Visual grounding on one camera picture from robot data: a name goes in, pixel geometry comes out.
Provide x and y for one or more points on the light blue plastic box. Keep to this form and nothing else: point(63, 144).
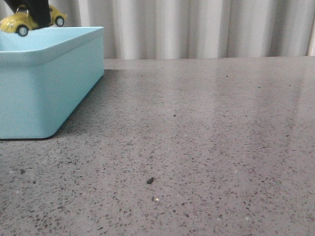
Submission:
point(44, 76)

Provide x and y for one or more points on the small black debris piece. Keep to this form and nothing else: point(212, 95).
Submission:
point(150, 180)

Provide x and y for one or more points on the yellow toy beetle car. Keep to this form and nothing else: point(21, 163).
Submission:
point(21, 22)

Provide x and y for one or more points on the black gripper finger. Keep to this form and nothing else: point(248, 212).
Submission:
point(39, 10)

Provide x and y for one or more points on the white pleated curtain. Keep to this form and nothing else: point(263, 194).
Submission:
point(197, 29)

